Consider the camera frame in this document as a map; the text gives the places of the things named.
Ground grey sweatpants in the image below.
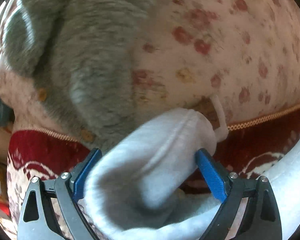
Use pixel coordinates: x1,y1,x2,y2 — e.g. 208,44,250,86
84,108,300,239

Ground red floral fleece blanket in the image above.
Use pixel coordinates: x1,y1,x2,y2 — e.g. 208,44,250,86
7,110,300,239

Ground floral quilt bundle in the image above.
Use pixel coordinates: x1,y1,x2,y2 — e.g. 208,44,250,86
0,0,300,132

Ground grey-green fleece garment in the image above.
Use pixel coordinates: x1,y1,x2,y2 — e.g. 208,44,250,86
2,0,155,152

